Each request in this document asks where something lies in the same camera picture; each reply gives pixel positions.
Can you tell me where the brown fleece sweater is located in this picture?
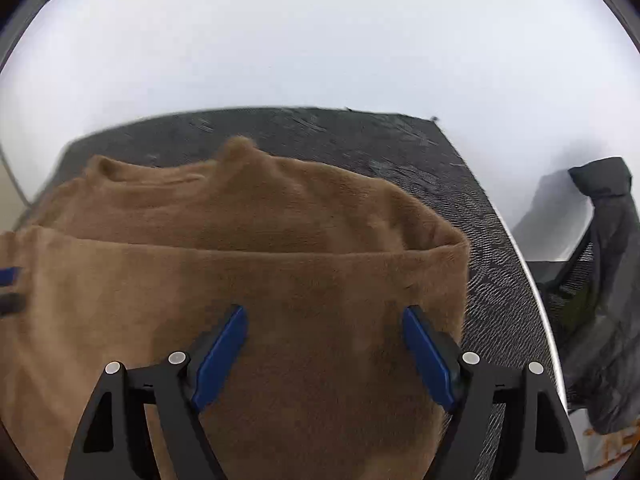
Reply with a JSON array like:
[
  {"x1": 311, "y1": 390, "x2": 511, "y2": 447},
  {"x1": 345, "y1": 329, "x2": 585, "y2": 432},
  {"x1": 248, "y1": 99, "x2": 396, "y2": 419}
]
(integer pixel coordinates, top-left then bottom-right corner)
[{"x1": 1, "y1": 138, "x2": 469, "y2": 479}]

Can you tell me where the black patterned table mat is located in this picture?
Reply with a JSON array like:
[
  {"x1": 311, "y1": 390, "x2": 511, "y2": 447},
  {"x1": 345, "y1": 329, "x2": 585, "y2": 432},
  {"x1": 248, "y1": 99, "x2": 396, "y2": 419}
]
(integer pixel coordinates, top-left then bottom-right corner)
[{"x1": 12, "y1": 105, "x2": 569, "y2": 480}]

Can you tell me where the black jacket on chair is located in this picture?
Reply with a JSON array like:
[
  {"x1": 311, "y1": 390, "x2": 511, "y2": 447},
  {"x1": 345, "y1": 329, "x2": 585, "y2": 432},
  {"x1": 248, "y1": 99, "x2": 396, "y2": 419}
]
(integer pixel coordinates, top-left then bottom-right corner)
[{"x1": 556, "y1": 157, "x2": 639, "y2": 434}]

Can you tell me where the orange printed white box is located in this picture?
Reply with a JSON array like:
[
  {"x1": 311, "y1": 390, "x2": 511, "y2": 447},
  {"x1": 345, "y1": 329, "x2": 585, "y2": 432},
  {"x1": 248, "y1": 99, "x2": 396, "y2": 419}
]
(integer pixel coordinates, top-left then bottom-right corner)
[{"x1": 570, "y1": 410, "x2": 639, "y2": 479}]

